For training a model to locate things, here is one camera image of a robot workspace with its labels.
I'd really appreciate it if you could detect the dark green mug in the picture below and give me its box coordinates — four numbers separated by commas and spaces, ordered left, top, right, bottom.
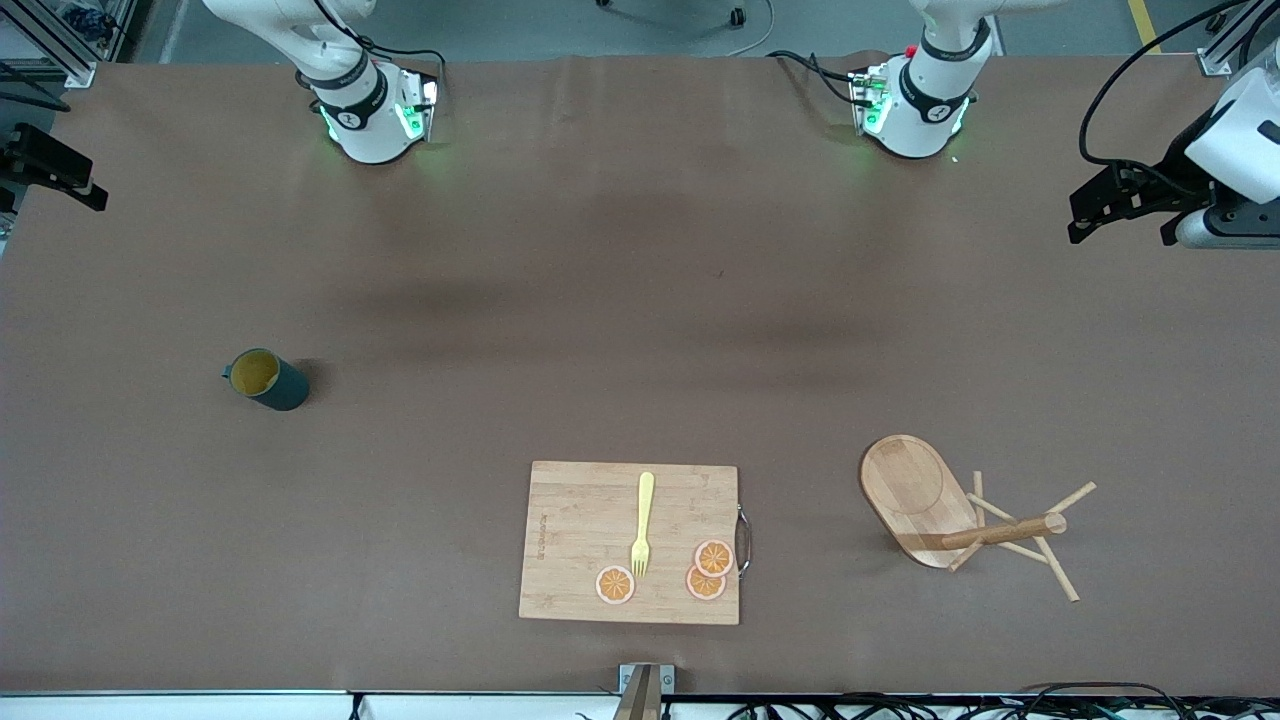
222, 348, 311, 412

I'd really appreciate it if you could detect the wooden mug tree rack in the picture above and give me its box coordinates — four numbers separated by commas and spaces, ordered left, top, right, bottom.
859, 434, 1098, 603

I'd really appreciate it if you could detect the brown table cover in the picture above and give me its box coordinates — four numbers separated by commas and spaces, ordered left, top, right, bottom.
0, 50, 1280, 696

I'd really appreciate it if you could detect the yellow plastic fork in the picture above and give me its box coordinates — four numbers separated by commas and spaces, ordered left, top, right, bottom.
630, 471, 656, 579

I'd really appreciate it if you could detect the bamboo cutting board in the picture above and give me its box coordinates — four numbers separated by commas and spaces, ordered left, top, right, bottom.
518, 460, 752, 627

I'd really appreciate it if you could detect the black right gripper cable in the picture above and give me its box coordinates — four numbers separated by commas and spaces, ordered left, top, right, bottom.
0, 60, 73, 114

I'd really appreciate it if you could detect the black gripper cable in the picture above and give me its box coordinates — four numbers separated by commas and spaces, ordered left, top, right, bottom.
0, 60, 73, 114
1080, 0, 1251, 169

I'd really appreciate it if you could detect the aluminium frame post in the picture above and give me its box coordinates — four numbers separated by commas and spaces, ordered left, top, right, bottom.
0, 0, 98, 89
1197, 0, 1280, 77

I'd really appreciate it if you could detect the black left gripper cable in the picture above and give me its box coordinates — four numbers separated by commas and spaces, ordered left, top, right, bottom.
1080, 0, 1251, 169

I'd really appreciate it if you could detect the black left arm base cable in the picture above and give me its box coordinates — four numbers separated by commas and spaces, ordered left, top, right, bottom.
768, 50, 863, 106

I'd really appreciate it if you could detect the black arm base cable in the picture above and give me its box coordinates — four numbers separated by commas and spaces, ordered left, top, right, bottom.
768, 50, 863, 106
350, 35, 448, 101

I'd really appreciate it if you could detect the black right arm base cable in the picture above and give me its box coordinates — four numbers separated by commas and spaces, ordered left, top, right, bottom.
350, 35, 448, 101

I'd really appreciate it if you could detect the white floor cable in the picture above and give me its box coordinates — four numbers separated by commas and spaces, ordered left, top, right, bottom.
725, 0, 777, 58

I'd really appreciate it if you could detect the black cable bundle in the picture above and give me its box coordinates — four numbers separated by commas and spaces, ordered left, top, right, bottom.
725, 683, 1280, 720

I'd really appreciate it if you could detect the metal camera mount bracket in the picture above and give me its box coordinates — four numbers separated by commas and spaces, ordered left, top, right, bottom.
618, 663, 676, 720

